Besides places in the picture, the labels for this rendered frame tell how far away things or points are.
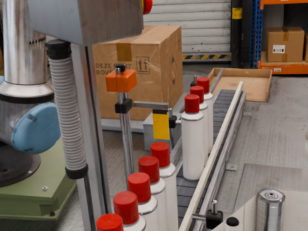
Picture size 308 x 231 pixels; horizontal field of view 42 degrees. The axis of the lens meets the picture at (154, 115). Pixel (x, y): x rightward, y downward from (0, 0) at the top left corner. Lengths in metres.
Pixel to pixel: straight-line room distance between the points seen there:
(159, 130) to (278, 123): 0.73
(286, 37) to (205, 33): 1.07
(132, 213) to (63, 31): 0.26
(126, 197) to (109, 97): 0.86
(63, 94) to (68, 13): 0.11
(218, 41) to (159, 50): 3.85
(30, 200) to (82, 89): 0.37
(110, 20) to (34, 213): 0.58
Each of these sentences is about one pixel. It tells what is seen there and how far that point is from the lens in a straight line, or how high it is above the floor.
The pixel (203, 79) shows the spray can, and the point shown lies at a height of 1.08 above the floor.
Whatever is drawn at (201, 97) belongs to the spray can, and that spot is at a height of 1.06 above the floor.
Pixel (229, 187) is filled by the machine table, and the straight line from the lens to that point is 1.04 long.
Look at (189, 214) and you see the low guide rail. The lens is 0.81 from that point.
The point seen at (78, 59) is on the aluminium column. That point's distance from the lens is 0.68.
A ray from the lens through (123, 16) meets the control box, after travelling 0.54.
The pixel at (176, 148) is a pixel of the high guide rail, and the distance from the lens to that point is 0.94.
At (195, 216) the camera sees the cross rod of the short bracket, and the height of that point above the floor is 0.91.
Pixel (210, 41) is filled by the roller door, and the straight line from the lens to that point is 5.12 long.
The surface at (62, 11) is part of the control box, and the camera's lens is 0.55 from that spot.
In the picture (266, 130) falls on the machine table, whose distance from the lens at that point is 1.35.
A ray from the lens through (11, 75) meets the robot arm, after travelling 0.85.
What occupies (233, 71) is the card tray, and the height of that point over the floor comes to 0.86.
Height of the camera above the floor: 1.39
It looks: 23 degrees down
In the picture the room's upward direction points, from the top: 4 degrees counter-clockwise
